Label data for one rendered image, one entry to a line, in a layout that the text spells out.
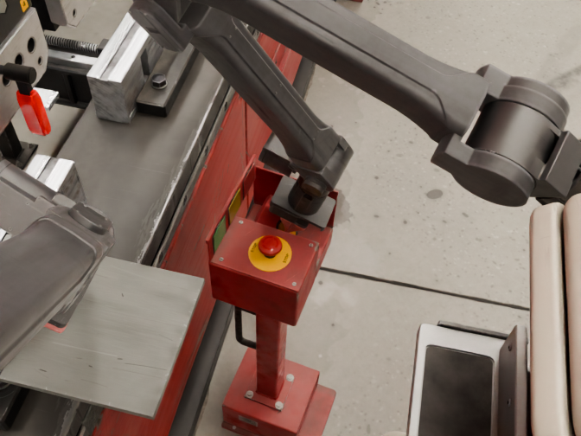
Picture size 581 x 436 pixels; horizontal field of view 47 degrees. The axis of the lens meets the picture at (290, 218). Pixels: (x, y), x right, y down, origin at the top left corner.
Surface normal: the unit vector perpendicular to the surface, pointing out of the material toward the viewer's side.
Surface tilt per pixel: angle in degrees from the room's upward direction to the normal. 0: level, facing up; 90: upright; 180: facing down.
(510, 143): 23
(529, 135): 33
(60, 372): 0
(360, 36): 29
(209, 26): 70
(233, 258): 0
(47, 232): 48
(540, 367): 42
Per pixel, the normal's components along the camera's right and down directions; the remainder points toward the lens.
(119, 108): -0.23, 0.77
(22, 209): 0.10, 0.08
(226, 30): 0.74, 0.27
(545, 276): -0.63, -0.58
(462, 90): 0.12, -0.15
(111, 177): 0.04, -0.61
